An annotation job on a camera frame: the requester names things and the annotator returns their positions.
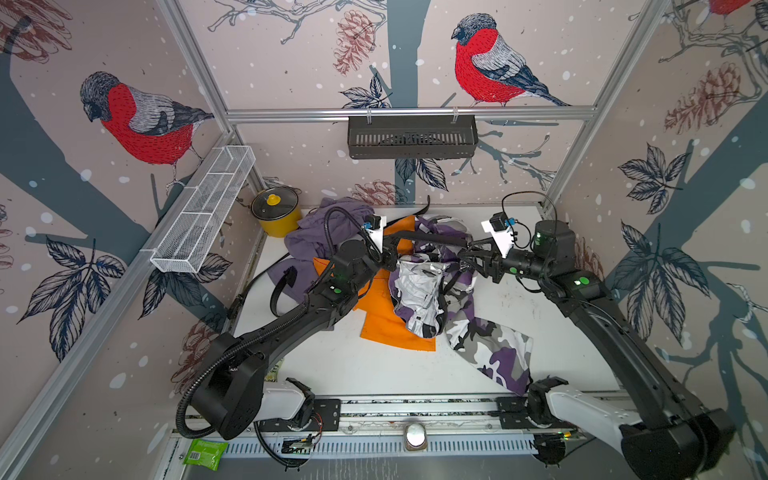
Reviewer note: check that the black hanging basket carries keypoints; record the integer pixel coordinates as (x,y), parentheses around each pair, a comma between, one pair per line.
(412,137)

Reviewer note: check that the white wire mesh shelf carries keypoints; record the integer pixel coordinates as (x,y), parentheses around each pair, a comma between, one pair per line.
(193,232)

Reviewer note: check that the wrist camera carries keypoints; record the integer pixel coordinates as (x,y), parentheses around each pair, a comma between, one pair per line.
(374,226)
(500,227)

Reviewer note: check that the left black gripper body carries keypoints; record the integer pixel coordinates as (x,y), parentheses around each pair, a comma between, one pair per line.
(370,263)

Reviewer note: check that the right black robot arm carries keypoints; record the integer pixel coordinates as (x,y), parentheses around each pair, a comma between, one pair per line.
(669,433)

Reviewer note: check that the green wipes packet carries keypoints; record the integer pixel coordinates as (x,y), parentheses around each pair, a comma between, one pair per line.
(205,453)

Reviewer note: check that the yellow pot with lid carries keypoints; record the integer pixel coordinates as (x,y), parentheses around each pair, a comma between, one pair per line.
(277,210)

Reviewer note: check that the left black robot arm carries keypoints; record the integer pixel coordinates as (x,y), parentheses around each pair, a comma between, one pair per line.
(231,392)

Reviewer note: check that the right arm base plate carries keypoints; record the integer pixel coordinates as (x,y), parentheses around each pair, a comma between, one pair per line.
(512,413)

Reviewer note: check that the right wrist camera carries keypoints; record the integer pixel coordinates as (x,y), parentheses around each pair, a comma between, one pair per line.
(500,227)

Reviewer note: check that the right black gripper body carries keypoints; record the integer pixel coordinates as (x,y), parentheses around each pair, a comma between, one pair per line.
(524,262)

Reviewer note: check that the orange trousers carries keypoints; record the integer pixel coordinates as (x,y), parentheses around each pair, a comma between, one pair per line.
(382,325)

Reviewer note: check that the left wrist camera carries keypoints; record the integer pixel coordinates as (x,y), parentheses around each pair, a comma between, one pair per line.
(374,226)

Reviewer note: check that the lavender purple trousers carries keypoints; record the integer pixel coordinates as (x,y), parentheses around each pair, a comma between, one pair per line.
(309,242)

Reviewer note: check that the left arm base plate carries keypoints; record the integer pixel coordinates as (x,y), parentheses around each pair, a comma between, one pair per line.
(322,414)

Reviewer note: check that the purple camouflage trousers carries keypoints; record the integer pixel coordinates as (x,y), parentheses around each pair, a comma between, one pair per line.
(500,353)

